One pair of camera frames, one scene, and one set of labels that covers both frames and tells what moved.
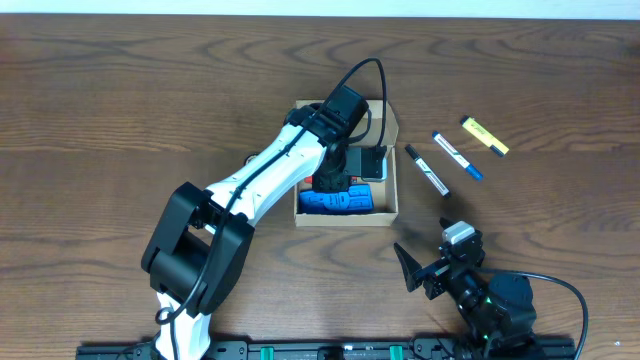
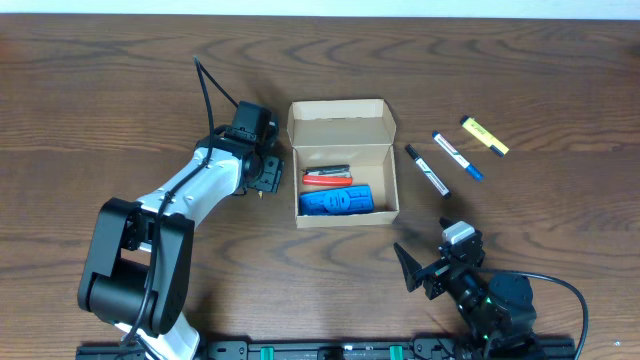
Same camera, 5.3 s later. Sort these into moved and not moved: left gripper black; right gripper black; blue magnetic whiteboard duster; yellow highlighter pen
Moved: left gripper black
Not moved: right gripper black; blue magnetic whiteboard duster; yellow highlighter pen
